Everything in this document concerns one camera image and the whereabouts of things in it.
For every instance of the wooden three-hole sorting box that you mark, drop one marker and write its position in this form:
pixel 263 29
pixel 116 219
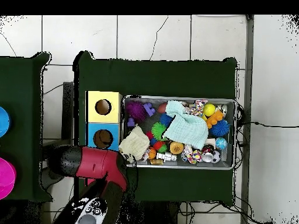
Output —
pixel 102 114

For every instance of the mint green muslin cloth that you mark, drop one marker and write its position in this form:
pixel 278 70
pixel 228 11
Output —
pixel 189 130

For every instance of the dark green table cloth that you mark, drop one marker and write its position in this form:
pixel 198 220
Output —
pixel 21 88
pixel 151 77

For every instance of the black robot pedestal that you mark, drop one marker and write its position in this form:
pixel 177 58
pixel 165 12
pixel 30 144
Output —
pixel 158 214

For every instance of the green spiky puffer ball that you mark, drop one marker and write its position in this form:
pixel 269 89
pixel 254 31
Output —
pixel 158 130

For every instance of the yellow smooth ball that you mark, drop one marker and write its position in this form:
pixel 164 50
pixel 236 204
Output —
pixel 209 109

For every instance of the purple knobbly rubber ball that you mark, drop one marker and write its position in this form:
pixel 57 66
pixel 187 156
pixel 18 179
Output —
pixel 136 110

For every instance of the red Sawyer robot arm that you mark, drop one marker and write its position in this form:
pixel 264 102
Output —
pixel 93 163

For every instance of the blue globe print ball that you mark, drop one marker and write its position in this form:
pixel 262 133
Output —
pixel 221 143

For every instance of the orange pegged toy block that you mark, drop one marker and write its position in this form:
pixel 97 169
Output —
pixel 215 119

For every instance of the cream muslin cloth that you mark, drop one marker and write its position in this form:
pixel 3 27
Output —
pixel 135 143

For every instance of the blue round bowl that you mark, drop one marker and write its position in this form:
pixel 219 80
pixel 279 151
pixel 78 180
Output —
pixel 3 121

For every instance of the magenta round bowl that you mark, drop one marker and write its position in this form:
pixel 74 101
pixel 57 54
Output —
pixel 5 179

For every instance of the purple plastic block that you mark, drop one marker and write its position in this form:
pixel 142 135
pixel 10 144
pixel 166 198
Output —
pixel 149 109

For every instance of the blue spiky puffer ball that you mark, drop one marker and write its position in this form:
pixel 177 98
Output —
pixel 220 128

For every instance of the toy burger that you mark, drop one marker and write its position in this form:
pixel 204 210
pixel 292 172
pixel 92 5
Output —
pixel 176 147

